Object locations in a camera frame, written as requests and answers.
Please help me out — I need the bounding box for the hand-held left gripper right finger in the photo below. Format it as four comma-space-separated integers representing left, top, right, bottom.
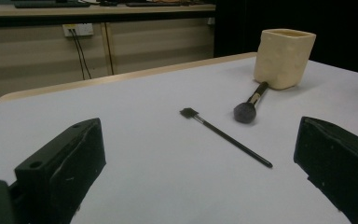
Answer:
293, 116, 358, 224

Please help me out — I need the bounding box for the fluffy black makeup brush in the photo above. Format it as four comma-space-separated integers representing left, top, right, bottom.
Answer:
232, 81, 269, 124

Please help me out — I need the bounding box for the white wall power outlet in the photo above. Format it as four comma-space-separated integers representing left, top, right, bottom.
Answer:
62, 22, 95, 37

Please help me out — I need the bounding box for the white table sheet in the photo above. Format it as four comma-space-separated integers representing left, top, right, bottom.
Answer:
0, 57, 358, 224

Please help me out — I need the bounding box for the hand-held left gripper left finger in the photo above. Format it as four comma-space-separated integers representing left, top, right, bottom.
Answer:
13, 117, 107, 224

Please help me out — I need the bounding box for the cream square cup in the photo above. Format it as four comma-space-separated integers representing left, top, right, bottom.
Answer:
253, 28, 317, 91

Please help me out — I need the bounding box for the black keyboard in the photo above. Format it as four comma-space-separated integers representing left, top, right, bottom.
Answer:
13, 1, 91, 9
125, 2, 182, 8

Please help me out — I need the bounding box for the black power cable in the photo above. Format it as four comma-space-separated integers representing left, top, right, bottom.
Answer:
69, 29, 86, 81
73, 29, 93, 80

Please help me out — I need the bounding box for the thin black makeup brush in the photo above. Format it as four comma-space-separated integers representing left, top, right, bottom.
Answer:
179, 107, 274, 169

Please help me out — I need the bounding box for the beige office desk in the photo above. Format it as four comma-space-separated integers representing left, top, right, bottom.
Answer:
0, 0, 217, 106

